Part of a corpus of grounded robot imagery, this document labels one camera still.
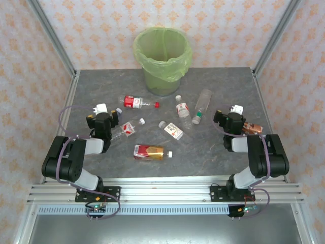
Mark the red gold label bottle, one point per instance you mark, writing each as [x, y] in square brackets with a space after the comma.
[149, 152]

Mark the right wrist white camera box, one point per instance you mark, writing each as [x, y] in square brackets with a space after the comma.
[237, 109]

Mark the clear bottle red white label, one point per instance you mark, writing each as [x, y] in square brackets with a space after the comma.
[128, 128]

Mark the clear water bottle white cap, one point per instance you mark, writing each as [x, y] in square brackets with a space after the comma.
[182, 110]

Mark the clear bottle green cap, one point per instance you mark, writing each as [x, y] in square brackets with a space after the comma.
[203, 101]

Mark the white label tea bottle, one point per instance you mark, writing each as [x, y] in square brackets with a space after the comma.
[172, 130]

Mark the copper brown label bottle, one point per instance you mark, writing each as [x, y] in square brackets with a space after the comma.
[254, 127]

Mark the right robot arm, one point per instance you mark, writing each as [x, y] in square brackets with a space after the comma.
[269, 160]

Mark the translucent grey waste bin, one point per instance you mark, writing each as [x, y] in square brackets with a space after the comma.
[162, 89]

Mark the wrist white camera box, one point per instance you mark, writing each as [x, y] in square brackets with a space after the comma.
[237, 109]
[101, 108]

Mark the aluminium frame post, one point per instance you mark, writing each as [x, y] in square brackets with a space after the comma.
[276, 38]
[53, 38]

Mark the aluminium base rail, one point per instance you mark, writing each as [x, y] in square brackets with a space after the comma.
[165, 190]

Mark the green-lined trash bin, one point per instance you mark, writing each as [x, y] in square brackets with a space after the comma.
[156, 68]

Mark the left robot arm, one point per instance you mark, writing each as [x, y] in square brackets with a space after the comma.
[66, 162]

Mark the small electronics board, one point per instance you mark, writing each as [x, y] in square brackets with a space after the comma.
[243, 210]
[96, 209]

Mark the grey metal panel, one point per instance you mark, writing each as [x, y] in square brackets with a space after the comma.
[162, 231]

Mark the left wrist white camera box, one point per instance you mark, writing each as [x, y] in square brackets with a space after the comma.
[101, 108]

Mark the aluminium table edge rail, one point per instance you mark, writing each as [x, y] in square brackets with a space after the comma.
[71, 94]
[262, 101]

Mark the short aluminium frame leg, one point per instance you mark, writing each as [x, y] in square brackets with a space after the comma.
[24, 228]
[303, 228]

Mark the red label bottle red cap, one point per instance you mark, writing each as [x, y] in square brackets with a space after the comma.
[132, 101]

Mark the bottle with pale blue cap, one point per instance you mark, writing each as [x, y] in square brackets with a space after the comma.
[119, 110]

